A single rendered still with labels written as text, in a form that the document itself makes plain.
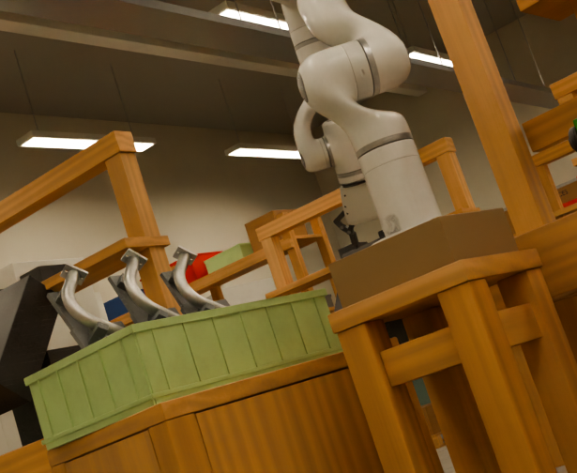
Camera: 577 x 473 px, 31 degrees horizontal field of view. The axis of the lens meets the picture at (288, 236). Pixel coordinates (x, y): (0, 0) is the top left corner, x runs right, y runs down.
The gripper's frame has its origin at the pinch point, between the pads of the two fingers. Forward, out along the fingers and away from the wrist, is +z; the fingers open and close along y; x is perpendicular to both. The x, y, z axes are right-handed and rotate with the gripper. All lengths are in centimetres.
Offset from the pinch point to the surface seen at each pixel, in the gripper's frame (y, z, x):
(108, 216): 425, 79, -767
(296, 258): 153, 107, -469
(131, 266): 55, -13, 20
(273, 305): 21.8, 3.2, 26.4
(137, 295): 53, -7, 27
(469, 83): -29, -25, -55
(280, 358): 22.0, 13.7, 33.1
